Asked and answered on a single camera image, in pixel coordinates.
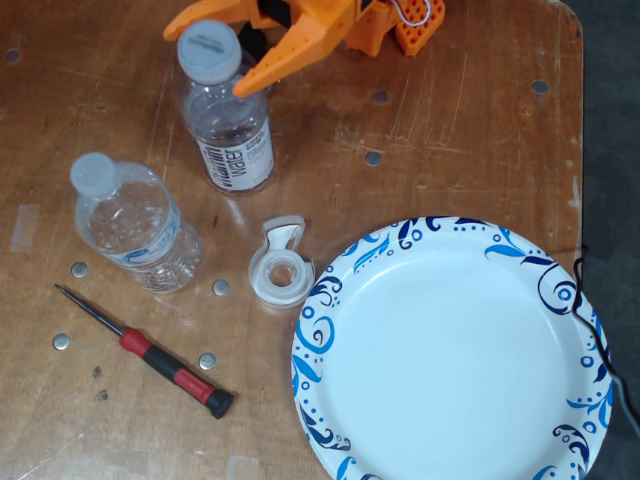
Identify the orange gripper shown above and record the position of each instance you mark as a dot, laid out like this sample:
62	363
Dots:
320	31

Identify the vitaminwater bottle with white cap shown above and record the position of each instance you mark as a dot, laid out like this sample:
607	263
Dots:
225	130

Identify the red black screwdriver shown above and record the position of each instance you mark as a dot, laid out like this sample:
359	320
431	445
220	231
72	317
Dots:
160	357

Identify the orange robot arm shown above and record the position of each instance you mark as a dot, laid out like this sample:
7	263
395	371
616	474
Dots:
420	37

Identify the white blue patterned paper plate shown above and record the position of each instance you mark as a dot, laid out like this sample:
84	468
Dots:
450	360

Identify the small black metal clip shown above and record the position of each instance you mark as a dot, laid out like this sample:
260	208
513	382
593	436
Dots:
250	41

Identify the dark round table bolt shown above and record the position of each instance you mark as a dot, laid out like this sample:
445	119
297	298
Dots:
373	158
539	86
12	55
380	96

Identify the clear plastic water bottle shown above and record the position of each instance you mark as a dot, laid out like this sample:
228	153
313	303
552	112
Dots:
135	225

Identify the clear white tape dispenser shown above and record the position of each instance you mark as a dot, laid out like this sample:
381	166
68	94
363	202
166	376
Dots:
280	291

